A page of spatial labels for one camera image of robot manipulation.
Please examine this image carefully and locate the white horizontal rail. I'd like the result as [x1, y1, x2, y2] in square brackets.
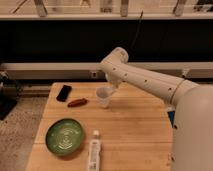
[0, 62, 213, 80]

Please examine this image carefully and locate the black cable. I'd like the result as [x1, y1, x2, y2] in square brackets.
[129, 9, 145, 51]

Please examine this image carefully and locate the black rectangular phone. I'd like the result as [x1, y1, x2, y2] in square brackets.
[56, 85, 72, 102]

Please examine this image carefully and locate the white tube with cap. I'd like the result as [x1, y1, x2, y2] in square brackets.
[87, 130, 101, 171]

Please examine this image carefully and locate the green patterned plate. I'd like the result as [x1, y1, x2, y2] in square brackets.
[45, 118, 85, 156]

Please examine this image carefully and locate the red brown sausage toy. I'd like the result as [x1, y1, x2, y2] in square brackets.
[67, 98, 88, 107]

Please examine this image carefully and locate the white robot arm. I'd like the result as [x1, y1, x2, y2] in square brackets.
[100, 47, 213, 171]

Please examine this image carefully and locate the dark machine at left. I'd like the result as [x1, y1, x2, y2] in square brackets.
[0, 71, 20, 120]

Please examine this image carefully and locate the translucent white ceramic cup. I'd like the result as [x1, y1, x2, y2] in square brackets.
[96, 87, 114, 108]

